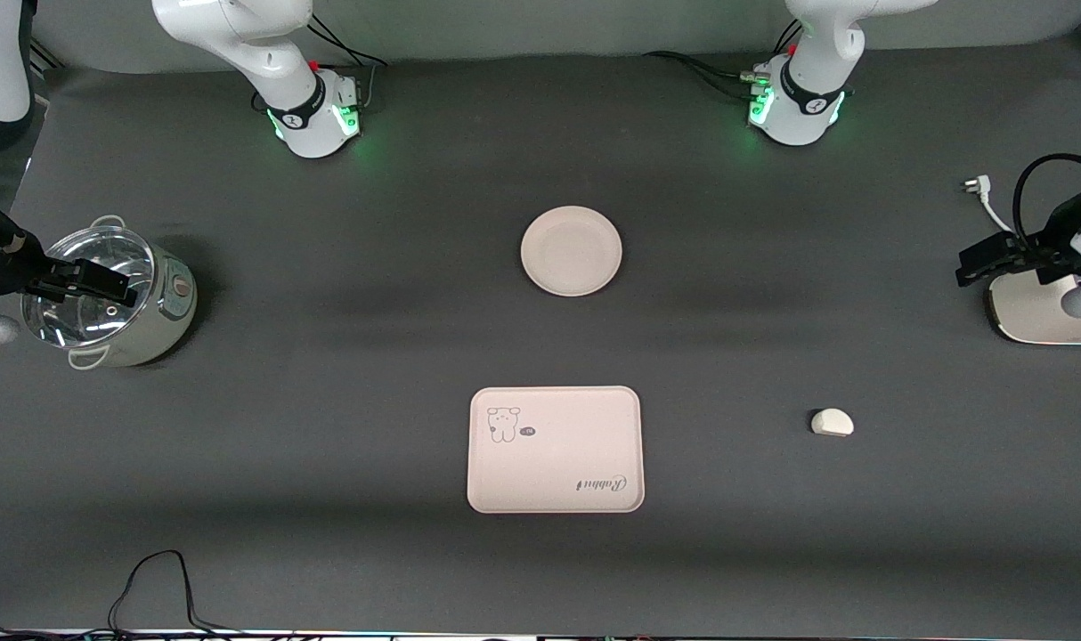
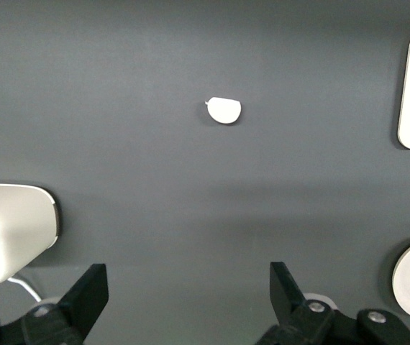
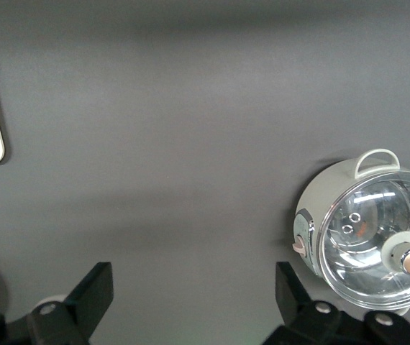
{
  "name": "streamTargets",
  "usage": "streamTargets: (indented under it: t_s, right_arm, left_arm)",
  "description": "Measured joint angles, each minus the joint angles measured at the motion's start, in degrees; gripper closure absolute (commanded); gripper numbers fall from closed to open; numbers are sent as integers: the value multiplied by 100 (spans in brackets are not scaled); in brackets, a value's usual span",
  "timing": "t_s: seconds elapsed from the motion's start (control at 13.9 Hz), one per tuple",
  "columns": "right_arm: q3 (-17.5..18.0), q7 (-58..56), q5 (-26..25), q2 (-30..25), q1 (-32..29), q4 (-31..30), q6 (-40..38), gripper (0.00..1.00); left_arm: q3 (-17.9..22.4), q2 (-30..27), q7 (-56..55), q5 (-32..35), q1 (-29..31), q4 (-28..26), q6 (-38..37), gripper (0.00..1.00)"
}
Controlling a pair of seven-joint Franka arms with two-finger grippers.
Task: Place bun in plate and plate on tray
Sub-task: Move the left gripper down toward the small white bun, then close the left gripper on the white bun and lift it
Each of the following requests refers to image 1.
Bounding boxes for black right base cables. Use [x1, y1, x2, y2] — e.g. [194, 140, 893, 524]
[307, 13, 388, 112]

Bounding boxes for black base cables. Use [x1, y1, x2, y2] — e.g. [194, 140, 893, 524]
[307, 13, 388, 112]
[643, 20, 804, 99]

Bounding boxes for thin black loose cable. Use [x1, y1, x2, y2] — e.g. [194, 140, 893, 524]
[0, 550, 243, 641]

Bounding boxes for round beige plate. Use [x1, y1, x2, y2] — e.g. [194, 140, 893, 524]
[520, 206, 623, 297]

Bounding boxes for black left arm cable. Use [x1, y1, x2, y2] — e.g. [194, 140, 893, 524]
[1012, 153, 1081, 255]

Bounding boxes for cream toaster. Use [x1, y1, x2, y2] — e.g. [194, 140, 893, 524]
[986, 265, 1081, 346]

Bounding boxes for white toaster power cord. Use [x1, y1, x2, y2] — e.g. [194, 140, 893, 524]
[963, 175, 1015, 236]

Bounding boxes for cream electric cooking pot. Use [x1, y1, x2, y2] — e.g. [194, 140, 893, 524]
[21, 215, 199, 370]

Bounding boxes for black left base cables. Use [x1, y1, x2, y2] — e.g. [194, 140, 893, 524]
[643, 20, 804, 99]

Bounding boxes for beige rabbit print tray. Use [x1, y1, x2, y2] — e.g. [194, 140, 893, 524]
[467, 385, 646, 515]

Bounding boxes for dark grey table mat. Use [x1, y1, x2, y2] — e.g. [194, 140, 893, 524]
[0, 36, 1081, 637]

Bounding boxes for glass pot lid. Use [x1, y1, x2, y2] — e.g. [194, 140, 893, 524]
[21, 227, 157, 348]

